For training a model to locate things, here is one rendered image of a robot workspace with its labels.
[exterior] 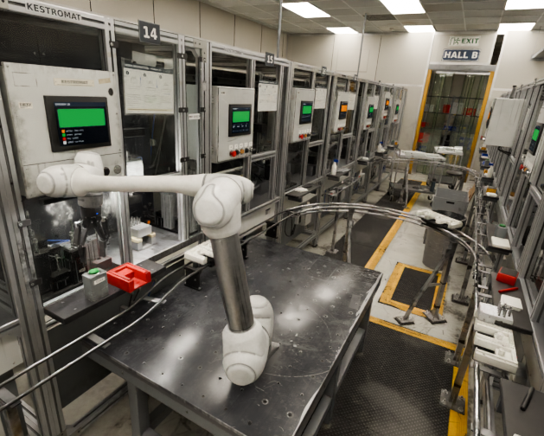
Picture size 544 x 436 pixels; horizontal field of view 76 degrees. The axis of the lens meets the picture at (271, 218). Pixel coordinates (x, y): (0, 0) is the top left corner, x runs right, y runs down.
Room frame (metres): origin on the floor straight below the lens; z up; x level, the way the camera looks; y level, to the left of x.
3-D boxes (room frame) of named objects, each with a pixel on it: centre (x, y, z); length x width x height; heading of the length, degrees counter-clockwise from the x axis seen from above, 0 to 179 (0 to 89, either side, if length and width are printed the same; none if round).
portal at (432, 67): (8.67, -4.07, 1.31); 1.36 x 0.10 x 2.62; 62
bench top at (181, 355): (1.71, 0.03, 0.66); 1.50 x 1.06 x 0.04; 152
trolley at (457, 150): (7.33, -3.59, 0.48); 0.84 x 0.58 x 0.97; 160
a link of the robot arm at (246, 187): (1.25, 0.16, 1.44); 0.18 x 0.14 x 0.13; 84
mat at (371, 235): (5.66, -2.00, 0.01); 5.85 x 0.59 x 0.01; 152
